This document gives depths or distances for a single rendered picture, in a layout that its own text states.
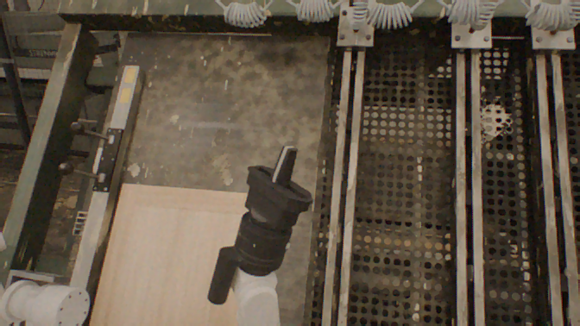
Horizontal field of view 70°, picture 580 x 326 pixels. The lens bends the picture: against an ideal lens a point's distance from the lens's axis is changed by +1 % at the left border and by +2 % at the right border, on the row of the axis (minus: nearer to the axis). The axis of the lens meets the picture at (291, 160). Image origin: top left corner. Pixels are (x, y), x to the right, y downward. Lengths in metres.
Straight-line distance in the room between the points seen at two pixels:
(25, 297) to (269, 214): 0.39
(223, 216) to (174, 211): 0.15
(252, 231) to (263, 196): 0.06
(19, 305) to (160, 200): 0.59
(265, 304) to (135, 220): 0.66
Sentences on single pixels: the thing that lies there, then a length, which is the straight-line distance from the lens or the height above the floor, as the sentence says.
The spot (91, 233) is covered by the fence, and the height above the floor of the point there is 1.22.
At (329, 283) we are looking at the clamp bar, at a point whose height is 1.20.
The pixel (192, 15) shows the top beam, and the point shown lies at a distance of 1.39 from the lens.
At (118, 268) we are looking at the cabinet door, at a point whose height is 1.14.
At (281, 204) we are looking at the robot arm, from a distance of 0.62.
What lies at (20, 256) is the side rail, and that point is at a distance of 1.47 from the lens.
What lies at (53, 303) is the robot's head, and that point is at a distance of 0.72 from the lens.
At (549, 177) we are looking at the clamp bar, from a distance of 1.20.
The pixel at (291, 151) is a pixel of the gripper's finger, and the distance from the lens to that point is 0.62.
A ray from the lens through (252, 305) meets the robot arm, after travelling 0.71.
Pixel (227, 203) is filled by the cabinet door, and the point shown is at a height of 1.31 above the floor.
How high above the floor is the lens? 1.86
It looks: 22 degrees down
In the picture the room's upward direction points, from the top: straight up
